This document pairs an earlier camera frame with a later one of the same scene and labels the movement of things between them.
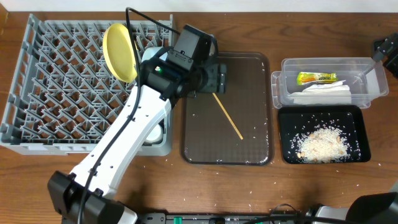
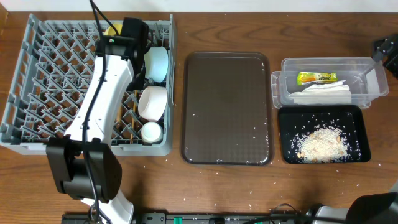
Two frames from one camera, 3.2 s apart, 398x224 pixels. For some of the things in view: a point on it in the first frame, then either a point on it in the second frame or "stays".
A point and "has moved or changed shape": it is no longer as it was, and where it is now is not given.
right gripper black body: x=392 y=64 stays
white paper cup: x=155 y=136 stays
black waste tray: x=324 y=134 stays
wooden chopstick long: x=227 y=116 has moved or changed shape
